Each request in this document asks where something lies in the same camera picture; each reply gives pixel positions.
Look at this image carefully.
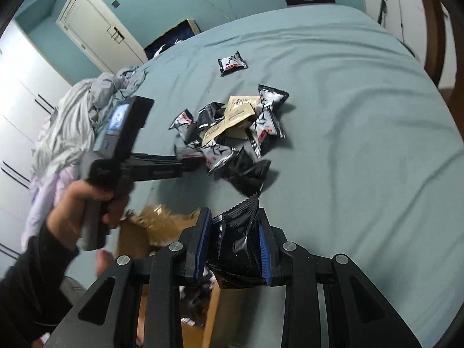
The white wardrobe left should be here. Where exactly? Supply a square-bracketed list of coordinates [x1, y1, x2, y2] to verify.
[1, 21, 71, 260]

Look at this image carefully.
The beige sachet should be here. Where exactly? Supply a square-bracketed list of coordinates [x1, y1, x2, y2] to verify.
[201, 119, 252, 146]
[224, 95, 260, 129]

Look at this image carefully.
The clear tape wrap on box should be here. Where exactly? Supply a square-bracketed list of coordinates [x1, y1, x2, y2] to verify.
[127, 204, 200, 247]

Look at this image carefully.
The snack packet upper right pile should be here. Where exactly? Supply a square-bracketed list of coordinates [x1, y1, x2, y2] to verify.
[255, 84, 289, 114]

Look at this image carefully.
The white cabinet right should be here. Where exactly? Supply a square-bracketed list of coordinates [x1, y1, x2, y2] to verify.
[364, 0, 427, 64]

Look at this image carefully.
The white bedroom door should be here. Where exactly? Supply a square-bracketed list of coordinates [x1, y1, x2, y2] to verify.
[57, 0, 148, 74]

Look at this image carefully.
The snack packet pile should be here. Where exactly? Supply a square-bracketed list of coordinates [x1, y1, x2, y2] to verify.
[255, 84, 289, 114]
[246, 108, 285, 159]
[168, 109, 197, 144]
[174, 140, 238, 174]

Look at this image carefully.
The person left forearm black sleeve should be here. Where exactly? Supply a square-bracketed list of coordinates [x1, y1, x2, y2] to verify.
[1, 225, 79, 347]

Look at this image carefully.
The snack packet left middle pile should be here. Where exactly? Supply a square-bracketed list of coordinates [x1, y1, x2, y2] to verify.
[174, 140, 238, 174]

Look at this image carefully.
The black snack packet top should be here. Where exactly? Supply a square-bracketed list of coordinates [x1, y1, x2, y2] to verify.
[197, 101, 226, 131]

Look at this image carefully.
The dark storage bin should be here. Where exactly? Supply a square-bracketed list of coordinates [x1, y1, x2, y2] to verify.
[144, 19, 201, 60]

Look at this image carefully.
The lone black white snack packet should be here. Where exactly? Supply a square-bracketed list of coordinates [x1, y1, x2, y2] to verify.
[218, 51, 248, 77]

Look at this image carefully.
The crumpled grey blanket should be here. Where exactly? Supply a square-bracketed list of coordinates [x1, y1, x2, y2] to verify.
[21, 66, 147, 251]

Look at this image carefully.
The person left hand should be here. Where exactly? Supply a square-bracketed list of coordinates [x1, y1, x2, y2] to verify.
[46, 180, 134, 251]

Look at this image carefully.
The open cardboard box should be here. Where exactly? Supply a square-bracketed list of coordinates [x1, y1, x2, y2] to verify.
[120, 226, 199, 347]

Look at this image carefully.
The snack packet far left pile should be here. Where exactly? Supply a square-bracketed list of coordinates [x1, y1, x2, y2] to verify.
[168, 109, 197, 144]

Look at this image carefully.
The teal bed sheet mattress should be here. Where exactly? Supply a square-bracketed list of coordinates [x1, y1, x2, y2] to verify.
[67, 4, 464, 348]

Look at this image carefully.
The wooden chair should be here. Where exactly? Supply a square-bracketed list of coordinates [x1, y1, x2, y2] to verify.
[422, 0, 463, 133]

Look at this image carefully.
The snack packet centre pile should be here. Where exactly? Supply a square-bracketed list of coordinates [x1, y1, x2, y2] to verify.
[246, 108, 285, 159]

